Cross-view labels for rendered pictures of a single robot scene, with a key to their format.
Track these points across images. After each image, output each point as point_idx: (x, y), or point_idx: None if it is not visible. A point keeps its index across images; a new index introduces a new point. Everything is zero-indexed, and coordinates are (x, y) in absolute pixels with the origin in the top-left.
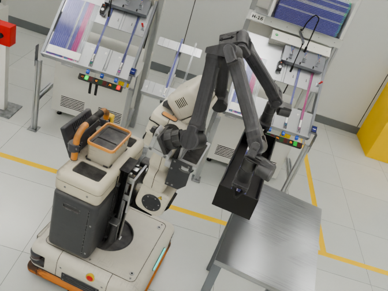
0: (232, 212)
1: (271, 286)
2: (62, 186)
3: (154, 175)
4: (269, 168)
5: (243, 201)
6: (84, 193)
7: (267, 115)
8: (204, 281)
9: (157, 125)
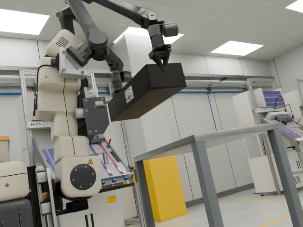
0: (171, 86)
1: (246, 127)
2: None
3: (71, 137)
4: (172, 23)
5: (172, 70)
6: (1, 180)
7: (118, 81)
8: (200, 184)
9: (51, 68)
